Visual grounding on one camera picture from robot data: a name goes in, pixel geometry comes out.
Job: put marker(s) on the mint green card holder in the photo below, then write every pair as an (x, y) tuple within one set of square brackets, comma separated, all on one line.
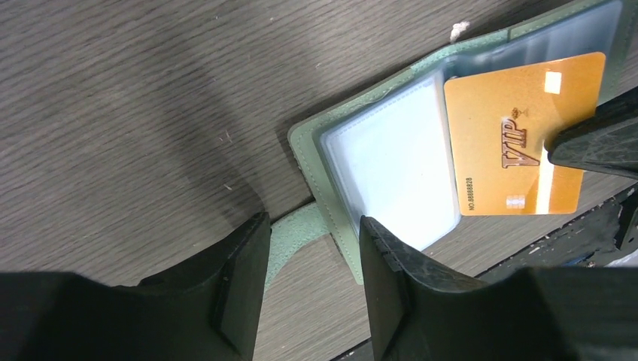
[(386, 152)]

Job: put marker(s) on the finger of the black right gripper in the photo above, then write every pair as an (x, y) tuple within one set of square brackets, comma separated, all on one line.
[(604, 143)]

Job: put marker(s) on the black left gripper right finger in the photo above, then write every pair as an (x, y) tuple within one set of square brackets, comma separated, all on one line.
[(420, 309)]

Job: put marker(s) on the gold credit card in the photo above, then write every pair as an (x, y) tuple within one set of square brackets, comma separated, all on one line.
[(501, 124)]

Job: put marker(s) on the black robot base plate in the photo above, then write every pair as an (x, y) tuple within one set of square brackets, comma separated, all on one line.
[(604, 235)]

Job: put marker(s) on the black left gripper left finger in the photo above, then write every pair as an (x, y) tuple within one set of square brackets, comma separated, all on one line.
[(206, 307)]

